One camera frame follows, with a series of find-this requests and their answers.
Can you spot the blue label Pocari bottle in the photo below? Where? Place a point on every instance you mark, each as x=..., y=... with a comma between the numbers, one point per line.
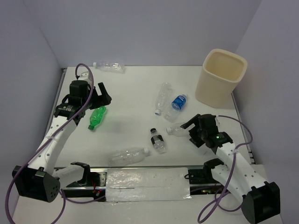
x=175, y=108

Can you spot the small black label bottle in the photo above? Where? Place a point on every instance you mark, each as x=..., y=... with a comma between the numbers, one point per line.
x=157, y=141

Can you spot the white foil cover sheet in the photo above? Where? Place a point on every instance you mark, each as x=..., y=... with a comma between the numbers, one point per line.
x=147, y=184

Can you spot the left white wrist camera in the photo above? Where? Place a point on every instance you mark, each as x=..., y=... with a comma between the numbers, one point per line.
x=85, y=76

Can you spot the clear bottle at back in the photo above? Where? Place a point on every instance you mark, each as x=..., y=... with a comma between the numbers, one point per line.
x=110, y=67

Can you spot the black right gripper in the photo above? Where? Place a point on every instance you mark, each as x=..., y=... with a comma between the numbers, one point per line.
x=195, y=140

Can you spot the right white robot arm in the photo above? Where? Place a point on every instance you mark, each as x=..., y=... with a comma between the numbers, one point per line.
x=259, y=199

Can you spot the clear ribbed plastic bottle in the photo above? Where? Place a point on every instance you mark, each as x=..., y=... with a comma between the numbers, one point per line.
x=162, y=98

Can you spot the beige plastic bin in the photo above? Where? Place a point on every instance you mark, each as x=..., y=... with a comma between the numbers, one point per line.
x=221, y=72

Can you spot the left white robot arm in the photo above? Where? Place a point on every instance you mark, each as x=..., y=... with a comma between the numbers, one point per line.
x=39, y=179

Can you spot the large clear front bottle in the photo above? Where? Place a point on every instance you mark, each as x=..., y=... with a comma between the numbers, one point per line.
x=127, y=157

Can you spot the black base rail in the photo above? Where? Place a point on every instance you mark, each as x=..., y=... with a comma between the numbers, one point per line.
x=93, y=186

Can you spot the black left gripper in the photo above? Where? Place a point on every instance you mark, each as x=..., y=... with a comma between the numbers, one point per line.
x=103, y=100

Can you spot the green plastic bottle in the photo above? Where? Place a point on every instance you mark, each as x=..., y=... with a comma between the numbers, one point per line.
x=96, y=117

